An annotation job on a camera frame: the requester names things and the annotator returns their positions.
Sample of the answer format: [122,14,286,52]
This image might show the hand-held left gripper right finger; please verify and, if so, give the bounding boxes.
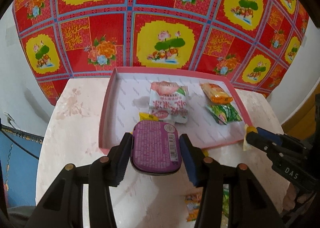
[179,133,285,228]

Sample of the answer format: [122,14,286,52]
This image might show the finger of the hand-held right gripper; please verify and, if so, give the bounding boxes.
[246,132,302,167]
[255,127,313,151]

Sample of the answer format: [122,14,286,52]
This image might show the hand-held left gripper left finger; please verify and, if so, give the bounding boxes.
[25,132,133,228]

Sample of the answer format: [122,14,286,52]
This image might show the purple tin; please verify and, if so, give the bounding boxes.
[130,121,182,175]

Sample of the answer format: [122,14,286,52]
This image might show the green pea packet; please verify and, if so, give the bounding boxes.
[206,103,243,122]
[212,111,229,125]

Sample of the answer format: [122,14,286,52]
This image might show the orange label gummy packet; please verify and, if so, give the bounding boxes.
[184,184,230,222]

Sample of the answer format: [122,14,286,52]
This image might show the pink cardboard box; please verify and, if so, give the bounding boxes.
[98,66,255,155]

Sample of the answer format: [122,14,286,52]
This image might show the white pink jelly pouch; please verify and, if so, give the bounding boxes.
[146,81,189,125]

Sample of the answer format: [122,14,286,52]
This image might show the orange snack packet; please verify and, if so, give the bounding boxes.
[200,82,233,104]

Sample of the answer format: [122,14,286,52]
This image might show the person's right hand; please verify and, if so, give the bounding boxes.
[284,184,318,215]

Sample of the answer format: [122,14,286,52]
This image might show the wooden door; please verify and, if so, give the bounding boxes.
[282,93,320,138]

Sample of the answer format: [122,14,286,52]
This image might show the blue foam mat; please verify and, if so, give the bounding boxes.
[0,128,44,207]

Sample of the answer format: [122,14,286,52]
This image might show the person's grey pants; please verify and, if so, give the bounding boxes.
[7,205,35,228]

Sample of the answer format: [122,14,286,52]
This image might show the red floral printed cloth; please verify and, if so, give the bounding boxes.
[12,0,310,107]

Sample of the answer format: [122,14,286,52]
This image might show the wall socket with cable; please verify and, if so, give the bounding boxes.
[4,111,16,126]

